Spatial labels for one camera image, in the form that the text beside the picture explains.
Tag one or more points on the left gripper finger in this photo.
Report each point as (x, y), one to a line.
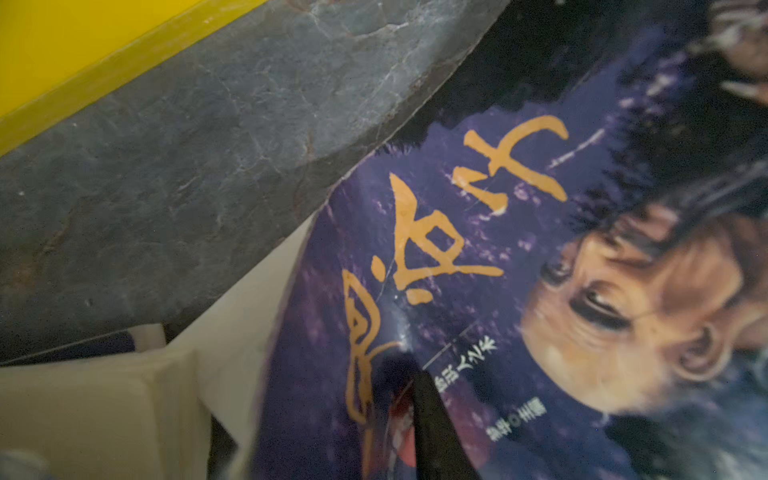
(439, 452)

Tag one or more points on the purple portrait book front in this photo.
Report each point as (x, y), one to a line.
(571, 240)

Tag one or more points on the blue thread-bound book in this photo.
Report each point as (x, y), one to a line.
(123, 405)

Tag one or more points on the yellow bookshelf pink blue shelves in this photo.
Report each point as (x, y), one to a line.
(59, 56)

